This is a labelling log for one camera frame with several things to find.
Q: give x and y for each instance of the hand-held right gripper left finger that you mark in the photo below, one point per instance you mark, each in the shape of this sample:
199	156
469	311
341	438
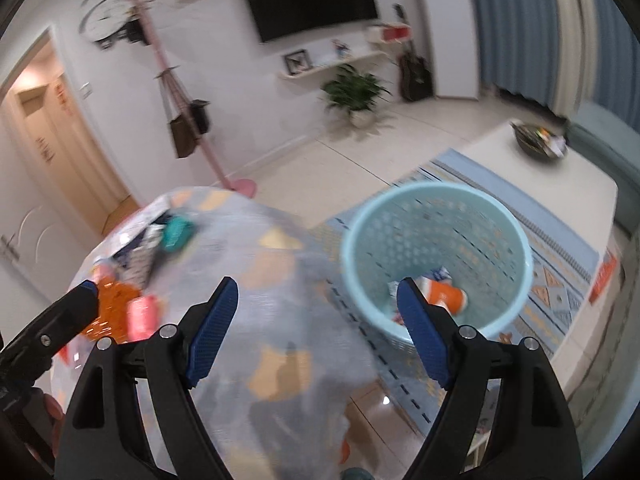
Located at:
212	330

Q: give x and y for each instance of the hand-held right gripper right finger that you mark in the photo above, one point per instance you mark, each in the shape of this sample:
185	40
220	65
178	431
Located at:
425	335

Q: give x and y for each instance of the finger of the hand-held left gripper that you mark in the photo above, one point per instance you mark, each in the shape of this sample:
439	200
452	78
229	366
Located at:
65	317

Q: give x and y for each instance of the orange snack packet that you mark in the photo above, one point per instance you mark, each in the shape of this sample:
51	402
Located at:
447	297

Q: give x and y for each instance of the orange crinkled wrapper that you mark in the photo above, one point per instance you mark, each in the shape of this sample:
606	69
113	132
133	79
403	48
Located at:
112	310

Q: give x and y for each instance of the white and blue wrapper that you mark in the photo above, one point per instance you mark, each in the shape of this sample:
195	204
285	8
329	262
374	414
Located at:
440	275

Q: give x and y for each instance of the pink small packet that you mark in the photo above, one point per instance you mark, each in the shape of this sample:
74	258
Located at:
142	316

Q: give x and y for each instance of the dark striped packet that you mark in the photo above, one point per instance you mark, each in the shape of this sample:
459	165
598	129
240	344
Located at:
142	257

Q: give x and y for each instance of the teal snack packet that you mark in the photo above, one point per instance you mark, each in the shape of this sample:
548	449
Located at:
177	232

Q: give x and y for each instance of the light blue plastic basket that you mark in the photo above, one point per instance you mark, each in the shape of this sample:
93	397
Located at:
380	230

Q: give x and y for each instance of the white plastic wrapper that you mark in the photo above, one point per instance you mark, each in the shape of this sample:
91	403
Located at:
142	217

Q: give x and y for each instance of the black shoulder bag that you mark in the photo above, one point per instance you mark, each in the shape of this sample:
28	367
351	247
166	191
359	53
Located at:
200	117

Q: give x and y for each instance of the person's left hand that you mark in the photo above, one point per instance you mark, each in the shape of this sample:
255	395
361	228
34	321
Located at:
52	405

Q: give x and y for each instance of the white door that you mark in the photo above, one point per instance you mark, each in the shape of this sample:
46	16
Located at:
30	210

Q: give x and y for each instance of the blue patterned rug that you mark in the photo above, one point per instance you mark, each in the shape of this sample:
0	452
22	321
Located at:
555	285

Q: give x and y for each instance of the wooden hallway door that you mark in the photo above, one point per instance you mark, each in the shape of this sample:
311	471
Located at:
75	160

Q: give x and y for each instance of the white coffee table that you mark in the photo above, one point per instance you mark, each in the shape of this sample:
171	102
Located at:
550	195

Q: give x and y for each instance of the orange paper piece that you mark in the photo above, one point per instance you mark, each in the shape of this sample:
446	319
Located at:
603	275

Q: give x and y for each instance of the brown handbag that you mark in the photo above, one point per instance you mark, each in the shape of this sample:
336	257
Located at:
182	135

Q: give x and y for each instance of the red hanging ornament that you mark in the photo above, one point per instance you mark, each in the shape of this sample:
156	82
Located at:
63	100

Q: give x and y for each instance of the dark bowl with items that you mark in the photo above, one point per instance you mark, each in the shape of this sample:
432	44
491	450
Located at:
532	144

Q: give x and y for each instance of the green potted plant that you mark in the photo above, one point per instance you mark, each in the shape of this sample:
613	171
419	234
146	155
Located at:
355	90

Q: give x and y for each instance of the teal sofa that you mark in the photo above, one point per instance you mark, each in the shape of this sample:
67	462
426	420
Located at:
612	160

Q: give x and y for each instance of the dark acoustic guitar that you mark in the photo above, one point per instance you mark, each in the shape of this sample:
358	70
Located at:
415	77

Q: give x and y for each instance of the pink coat rack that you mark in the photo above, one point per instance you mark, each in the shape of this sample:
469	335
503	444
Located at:
162	60

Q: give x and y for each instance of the black hanging hat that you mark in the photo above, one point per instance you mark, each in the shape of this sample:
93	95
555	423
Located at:
134	31

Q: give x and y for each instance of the small pencil holder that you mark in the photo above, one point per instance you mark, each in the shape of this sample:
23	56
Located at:
341	49

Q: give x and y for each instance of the white standing air conditioner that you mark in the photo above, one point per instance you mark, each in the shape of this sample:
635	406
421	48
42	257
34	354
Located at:
445	35

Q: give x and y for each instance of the blue curtain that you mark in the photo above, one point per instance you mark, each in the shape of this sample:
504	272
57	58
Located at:
617	60
510	25

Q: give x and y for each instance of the cream curtain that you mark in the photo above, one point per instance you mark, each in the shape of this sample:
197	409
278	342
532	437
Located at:
575	35

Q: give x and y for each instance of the white light switch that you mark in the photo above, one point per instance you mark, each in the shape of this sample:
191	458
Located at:
87	90

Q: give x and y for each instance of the butterfly picture frame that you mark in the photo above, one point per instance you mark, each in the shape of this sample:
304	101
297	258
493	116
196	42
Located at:
298	61

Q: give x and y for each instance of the white floating wall shelf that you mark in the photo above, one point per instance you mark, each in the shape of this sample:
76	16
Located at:
327	67

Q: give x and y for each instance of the red and white wall box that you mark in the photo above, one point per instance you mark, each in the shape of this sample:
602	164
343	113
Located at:
395	33

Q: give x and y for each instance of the round wall clock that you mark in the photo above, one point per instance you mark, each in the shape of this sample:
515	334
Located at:
107	15

